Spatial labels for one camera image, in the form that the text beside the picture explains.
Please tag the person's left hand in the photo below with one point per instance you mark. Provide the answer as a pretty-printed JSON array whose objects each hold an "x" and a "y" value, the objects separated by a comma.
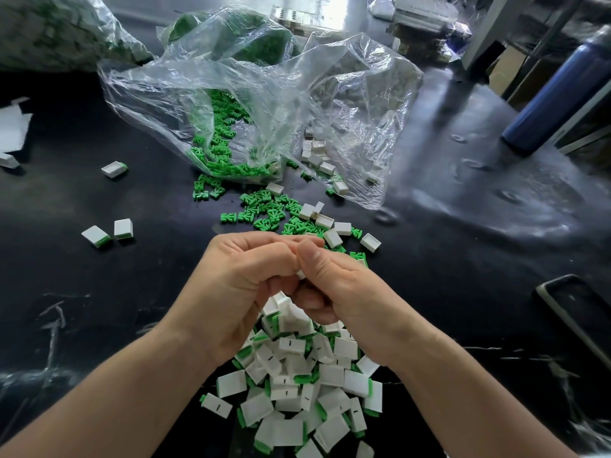
[{"x": 234, "y": 286}]

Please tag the person's right hand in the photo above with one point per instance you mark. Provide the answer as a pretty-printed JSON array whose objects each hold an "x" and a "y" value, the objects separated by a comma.
[{"x": 358, "y": 291}]

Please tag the pile of assembled white-green pieces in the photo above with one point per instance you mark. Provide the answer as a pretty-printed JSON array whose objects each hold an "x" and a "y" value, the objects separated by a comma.
[{"x": 301, "y": 381}]

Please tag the assembled white-green part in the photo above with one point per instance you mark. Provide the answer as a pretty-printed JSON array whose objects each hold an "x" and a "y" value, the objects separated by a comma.
[
  {"x": 123, "y": 229},
  {"x": 115, "y": 170},
  {"x": 216, "y": 405},
  {"x": 96, "y": 236},
  {"x": 8, "y": 161}
]

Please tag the pile of green clips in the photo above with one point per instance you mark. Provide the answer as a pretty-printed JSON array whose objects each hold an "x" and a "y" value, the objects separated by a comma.
[{"x": 227, "y": 143}]

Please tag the person's right forearm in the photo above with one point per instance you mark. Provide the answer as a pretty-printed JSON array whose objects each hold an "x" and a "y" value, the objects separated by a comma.
[{"x": 487, "y": 405}]

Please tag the person's left forearm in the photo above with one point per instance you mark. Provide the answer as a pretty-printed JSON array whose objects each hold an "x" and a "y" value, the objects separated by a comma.
[{"x": 95, "y": 405}]

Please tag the clear plastic bag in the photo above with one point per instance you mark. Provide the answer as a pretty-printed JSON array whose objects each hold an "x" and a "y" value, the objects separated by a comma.
[{"x": 368, "y": 90}]

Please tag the black smartphone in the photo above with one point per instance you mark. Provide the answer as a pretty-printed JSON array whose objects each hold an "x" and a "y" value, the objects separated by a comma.
[{"x": 578, "y": 319}]

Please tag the plastic bag full of green pieces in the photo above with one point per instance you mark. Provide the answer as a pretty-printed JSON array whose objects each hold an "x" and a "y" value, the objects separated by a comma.
[{"x": 256, "y": 35}]

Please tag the brown cardboard box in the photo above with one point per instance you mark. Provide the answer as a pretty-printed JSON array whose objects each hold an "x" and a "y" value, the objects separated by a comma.
[{"x": 511, "y": 69}]

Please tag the white paper sheet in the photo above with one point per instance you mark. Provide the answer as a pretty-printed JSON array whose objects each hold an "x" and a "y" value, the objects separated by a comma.
[{"x": 12, "y": 128}]

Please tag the grey machine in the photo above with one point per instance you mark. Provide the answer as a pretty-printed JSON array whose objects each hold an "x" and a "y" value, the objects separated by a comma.
[{"x": 428, "y": 19}]

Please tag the blue cylinder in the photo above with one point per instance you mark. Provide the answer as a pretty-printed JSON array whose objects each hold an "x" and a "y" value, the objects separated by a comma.
[{"x": 561, "y": 90}]

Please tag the large bag of assembled pieces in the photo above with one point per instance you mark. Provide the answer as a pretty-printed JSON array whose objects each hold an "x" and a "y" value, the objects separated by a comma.
[{"x": 62, "y": 31}]

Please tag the white metal frame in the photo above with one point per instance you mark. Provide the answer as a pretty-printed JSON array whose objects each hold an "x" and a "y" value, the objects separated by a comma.
[{"x": 487, "y": 28}]

